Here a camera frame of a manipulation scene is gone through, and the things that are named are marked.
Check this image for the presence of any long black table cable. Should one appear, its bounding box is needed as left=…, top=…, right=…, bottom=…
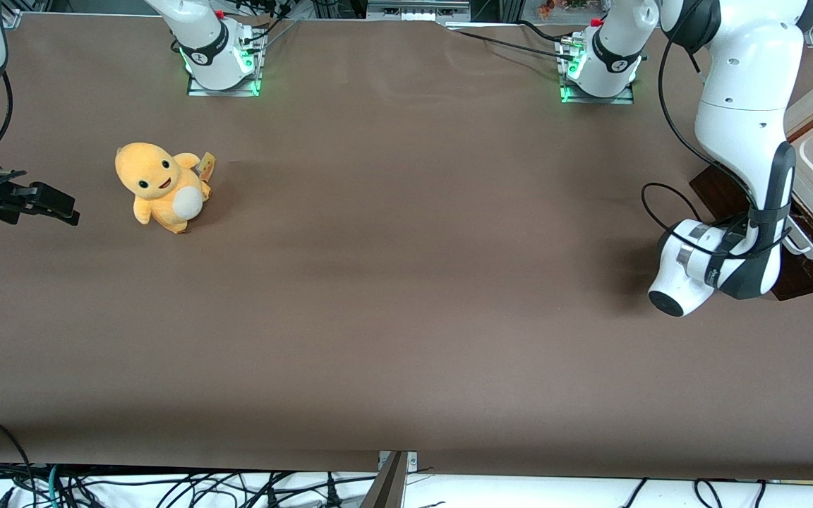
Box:
left=447, top=28, right=578, bottom=61

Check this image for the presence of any black base cable bundle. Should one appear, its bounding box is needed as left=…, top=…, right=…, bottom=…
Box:
left=239, top=0, right=303, bottom=56

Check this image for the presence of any brown table cover mat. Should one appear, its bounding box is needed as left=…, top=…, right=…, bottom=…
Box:
left=0, top=12, right=813, bottom=483

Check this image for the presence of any dark brown wooden board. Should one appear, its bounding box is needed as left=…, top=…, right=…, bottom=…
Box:
left=688, top=161, right=813, bottom=302

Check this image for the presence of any small metal bracket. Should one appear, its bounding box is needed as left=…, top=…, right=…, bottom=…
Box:
left=377, top=450, right=419, bottom=472

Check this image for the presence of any aluminium frame rail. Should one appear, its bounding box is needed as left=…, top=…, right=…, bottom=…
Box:
left=366, top=0, right=473, bottom=23

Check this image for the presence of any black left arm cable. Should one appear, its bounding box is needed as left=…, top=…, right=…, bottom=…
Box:
left=640, top=0, right=797, bottom=261

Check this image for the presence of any short black table cable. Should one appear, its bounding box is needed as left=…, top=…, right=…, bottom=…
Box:
left=517, top=19, right=577, bottom=47

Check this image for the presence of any aluminium profile bar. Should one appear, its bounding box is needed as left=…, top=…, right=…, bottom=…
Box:
left=360, top=452, right=409, bottom=508

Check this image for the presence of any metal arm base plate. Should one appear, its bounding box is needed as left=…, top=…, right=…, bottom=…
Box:
left=186, top=44, right=264, bottom=98
left=559, top=39, right=636, bottom=106

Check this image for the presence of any yellow plush toy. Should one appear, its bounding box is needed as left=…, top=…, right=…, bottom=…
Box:
left=114, top=142, right=216, bottom=235

